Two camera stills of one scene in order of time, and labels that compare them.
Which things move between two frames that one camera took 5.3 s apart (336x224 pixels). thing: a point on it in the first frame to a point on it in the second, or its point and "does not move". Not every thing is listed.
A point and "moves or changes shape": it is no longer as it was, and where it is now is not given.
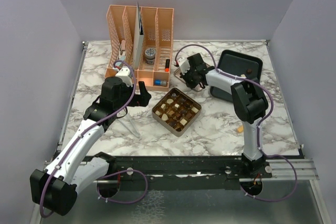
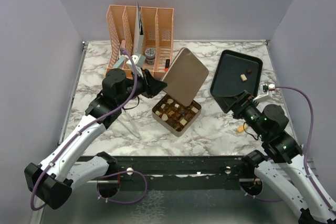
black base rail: (184, 172) does not move
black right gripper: (189, 84) to (243, 100)
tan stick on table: (240, 129) does not move
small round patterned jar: (149, 55) does not move
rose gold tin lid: (197, 87) moves or changes shape
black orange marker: (167, 65) does not move
